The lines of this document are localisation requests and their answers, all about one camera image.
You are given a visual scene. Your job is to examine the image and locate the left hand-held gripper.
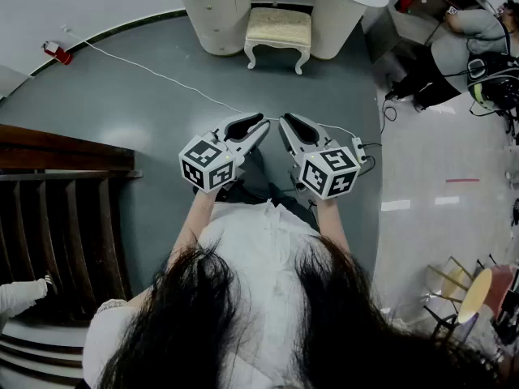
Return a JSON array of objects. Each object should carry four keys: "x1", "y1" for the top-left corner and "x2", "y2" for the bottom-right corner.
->
[{"x1": 178, "y1": 112, "x2": 272, "y2": 195}]

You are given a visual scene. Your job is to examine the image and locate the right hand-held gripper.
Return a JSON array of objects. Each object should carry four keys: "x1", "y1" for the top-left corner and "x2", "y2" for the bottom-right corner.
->
[{"x1": 277, "y1": 112, "x2": 362, "y2": 201}]

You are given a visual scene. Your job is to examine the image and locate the cream upholstered stool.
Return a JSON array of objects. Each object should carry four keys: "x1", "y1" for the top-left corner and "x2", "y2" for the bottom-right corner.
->
[{"x1": 242, "y1": 6, "x2": 313, "y2": 75}]

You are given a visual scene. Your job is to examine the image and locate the person's right forearm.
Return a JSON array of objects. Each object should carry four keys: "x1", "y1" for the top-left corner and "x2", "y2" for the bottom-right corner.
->
[{"x1": 315, "y1": 194, "x2": 350, "y2": 254}]

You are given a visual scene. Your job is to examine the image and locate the person's left forearm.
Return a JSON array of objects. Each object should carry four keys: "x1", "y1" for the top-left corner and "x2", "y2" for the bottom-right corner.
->
[{"x1": 168, "y1": 190, "x2": 222, "y2": 269}]

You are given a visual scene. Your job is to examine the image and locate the person's dark trousers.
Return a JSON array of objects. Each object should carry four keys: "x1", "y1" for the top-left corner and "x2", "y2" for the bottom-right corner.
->
[{"x1": 214, "y1": 146, "x2": 321, "y2": 234}]

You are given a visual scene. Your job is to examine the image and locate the white power strip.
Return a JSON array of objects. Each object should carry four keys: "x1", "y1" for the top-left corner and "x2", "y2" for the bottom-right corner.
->
[{"x1": 351, "y1": 136, "x2": 368, "y2": 165}]

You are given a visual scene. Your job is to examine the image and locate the person's white shirt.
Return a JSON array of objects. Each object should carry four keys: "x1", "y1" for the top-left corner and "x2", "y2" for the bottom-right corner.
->
[{"x1": 83, "y1": 199, "x2": 325, "y2": 389}]

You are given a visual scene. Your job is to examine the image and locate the grey desk with shelves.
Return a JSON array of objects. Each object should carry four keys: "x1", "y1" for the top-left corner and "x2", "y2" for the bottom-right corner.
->
[{"x1": 364, "y1": 0, "x2": 500, "y2": 62}]

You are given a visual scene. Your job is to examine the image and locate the dark wooden slatted bench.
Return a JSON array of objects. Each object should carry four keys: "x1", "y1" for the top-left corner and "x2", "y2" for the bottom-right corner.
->
[{"x1": 0, "y1": 123, "x2": 144, "y2": 327}]

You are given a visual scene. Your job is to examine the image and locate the red canister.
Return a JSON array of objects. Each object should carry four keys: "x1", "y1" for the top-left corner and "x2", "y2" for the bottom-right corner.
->
[{"x1": 41, "y1": 41, "x2": 74, "y2": 66}]

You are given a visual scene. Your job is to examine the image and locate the round yellow side table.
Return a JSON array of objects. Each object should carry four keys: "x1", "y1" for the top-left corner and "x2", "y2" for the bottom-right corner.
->
[{"x1": 457, "y1": 267, "x2": 494, "y2": 326}]

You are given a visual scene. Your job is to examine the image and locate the pink seat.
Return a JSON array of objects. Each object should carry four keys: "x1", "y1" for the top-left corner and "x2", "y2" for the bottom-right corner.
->
[{"x1": 484, "y1": 263, "x2": 519, "y2": 319}]

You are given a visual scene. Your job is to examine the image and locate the white stepped platform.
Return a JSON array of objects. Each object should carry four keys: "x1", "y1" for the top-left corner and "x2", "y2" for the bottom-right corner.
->
[{"x1": 0, "y1": 318, "x2": 88, "y2": 389}]

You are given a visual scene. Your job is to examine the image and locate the black power cable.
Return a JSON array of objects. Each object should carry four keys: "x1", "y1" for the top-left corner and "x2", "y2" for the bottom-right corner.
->
[
  {"x1": 362, "y1": 95, "x2": 398, "y2": 149},
  {"x1": 356, "y1": 155, "x2": 377, "y2": 177}
]

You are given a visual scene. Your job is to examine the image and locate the thin white floor cable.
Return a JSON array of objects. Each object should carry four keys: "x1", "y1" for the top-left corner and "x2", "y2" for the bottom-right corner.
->
[{"x1": 66, "y1": 30, "x2": 358, "y2": 141}]

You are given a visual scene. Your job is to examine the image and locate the gold frame chair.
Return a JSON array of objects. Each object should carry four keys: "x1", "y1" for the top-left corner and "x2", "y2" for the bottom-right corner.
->
[{"x1": 423, "y1": 255, "x2": 475, "y2": 311}]

